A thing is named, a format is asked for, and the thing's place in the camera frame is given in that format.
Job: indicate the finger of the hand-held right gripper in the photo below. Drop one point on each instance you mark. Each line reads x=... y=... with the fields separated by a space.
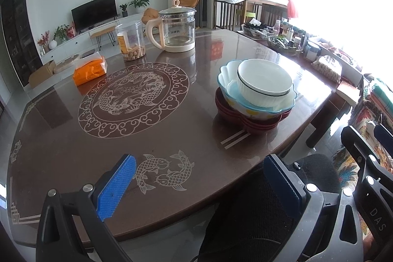
x=386 y=135
x=373 y=188

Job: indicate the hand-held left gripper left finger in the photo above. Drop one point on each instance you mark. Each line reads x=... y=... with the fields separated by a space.
x=118 y=185

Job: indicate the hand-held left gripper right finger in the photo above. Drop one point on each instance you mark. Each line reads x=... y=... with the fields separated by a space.
x=282 y=185

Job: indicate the white bowl blue floral print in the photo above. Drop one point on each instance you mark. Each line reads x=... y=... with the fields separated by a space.
x=264 y=74

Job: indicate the scalloped white and blue bowl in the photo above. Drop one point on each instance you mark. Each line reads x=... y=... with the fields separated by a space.
x=228 y=81

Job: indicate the black mesh office chair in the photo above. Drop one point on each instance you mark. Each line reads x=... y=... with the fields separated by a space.
x=245 y=219

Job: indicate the red book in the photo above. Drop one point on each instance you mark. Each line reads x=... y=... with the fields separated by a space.
x=348 y=91

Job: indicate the clear bag of nuts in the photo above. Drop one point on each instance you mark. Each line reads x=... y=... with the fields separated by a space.
x=327 y=68

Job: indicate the glass jar blue lid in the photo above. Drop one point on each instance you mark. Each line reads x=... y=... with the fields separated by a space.
x=312 y=51

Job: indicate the orange tissue pack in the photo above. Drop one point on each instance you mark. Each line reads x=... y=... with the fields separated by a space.
x=89 y=73

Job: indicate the cardboard box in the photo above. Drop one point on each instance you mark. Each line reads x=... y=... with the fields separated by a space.
x=41 y=74

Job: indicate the white TV cabinet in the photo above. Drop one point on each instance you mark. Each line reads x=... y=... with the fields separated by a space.
x=61 y=50

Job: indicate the clear plastic snack jar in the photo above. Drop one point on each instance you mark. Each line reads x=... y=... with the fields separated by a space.
x=129 y=38

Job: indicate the wooden bench black legs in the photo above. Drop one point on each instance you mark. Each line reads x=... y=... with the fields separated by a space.
x=103 y=31

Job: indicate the round white vase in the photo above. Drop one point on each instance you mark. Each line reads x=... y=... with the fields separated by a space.
x=52 y=44

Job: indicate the glass tray of clutter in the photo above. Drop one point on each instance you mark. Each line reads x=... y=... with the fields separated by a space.
x=256 y=30

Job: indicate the red gift box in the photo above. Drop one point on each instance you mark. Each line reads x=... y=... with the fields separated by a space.
x=71 y=32

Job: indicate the red cloth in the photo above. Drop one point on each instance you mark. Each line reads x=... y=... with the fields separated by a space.
x=290 y=4

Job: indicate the red flowers in vase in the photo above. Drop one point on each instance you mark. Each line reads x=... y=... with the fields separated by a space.
x=43 y=40

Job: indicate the bushy green potted plant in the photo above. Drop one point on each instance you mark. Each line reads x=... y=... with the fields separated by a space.
x=61 y=31

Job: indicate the green chair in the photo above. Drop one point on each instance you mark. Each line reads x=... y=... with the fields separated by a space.
x=250 y=15

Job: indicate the black television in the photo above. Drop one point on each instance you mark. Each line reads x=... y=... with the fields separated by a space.
x=93 y=12

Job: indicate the small potted plant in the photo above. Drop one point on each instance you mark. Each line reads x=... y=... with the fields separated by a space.
x=123 y=9

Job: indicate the dark display cabinet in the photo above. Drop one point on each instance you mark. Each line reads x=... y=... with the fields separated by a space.
x=18 y=35

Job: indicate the large green potted plant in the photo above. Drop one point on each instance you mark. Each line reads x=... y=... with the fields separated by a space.
x=139 y=1

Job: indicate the dark wooden bed frame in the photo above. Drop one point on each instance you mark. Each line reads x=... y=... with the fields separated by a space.
x=227 y=15

